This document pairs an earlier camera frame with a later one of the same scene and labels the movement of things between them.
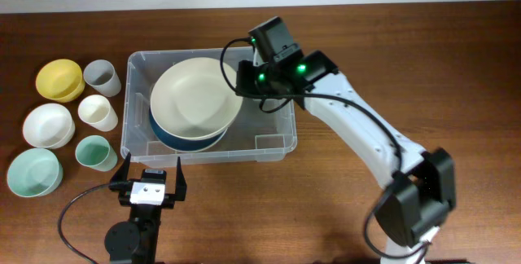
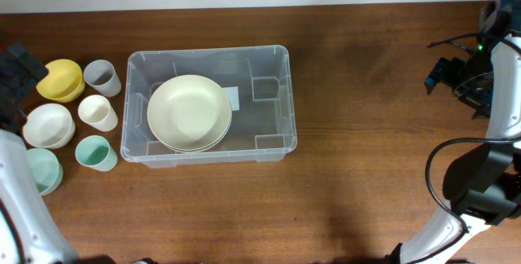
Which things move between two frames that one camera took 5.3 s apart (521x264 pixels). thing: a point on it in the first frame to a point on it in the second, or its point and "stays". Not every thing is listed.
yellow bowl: (60, 80) stays
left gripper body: (168, 201) to (19, 80)
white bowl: (49, 125) stays
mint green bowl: (34, 172) stays
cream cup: (96, 112) stays
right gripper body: (256, 80) to (472, 79)
